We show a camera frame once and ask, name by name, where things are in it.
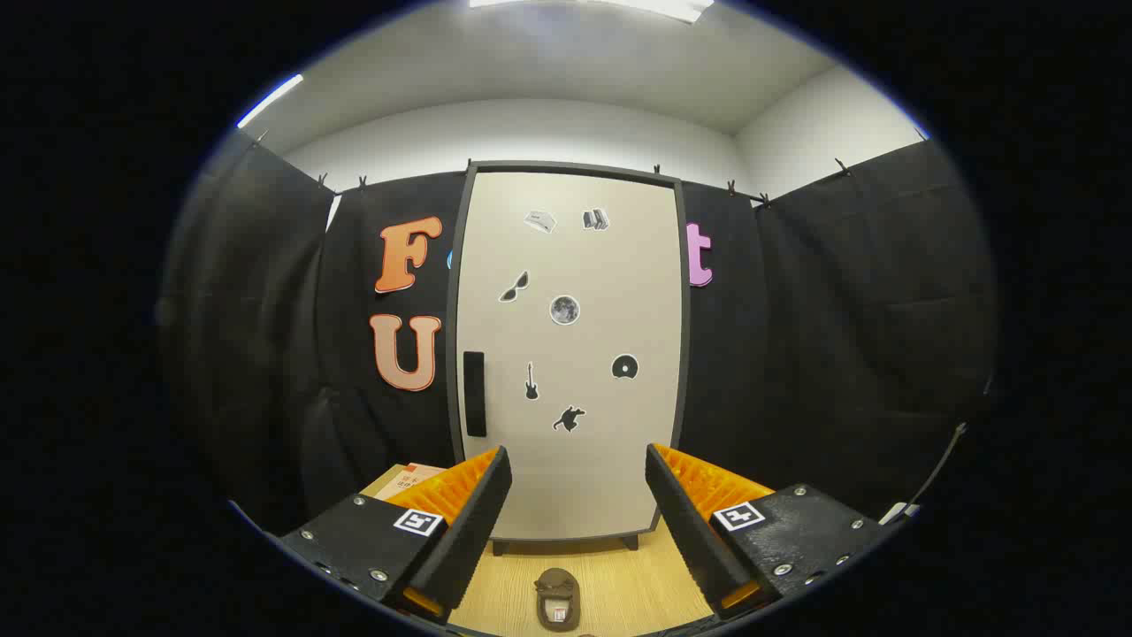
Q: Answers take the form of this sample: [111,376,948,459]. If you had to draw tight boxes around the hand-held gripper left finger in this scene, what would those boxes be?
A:
[279,445,514,625]

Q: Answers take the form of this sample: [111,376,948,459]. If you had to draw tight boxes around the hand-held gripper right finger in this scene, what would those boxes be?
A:
[644,442,885,620]

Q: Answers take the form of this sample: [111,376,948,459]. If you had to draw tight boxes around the brown fuzzy shoe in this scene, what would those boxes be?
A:
[533,568,582,631]

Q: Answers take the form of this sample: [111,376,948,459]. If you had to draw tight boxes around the black door handle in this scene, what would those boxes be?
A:
[463,351,487,438]

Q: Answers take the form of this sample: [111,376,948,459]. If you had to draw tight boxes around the dark grey shoe cabinet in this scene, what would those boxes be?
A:
[445,161,692,556]

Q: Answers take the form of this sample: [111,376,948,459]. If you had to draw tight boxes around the black backdrop cloth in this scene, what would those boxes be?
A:
[159,133,1000,541]

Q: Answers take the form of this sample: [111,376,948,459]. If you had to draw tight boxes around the ceiling light panel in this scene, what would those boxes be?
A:
[236,74,304,130]
[469,0,715,25]

